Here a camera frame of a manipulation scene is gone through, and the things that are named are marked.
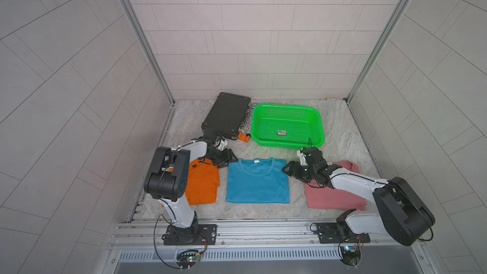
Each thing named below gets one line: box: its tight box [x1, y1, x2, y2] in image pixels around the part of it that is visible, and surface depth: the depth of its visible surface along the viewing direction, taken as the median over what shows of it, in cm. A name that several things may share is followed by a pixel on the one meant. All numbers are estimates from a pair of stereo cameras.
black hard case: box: [201, 91, 252, 141], surface depth 108 cm
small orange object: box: [237, 131, 251, 143], surface depth 99 cm
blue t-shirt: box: [225, 157, 290, 204], surface depth 85 cm
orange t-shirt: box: [185, 158, 221, 206], surface depth 84 cm
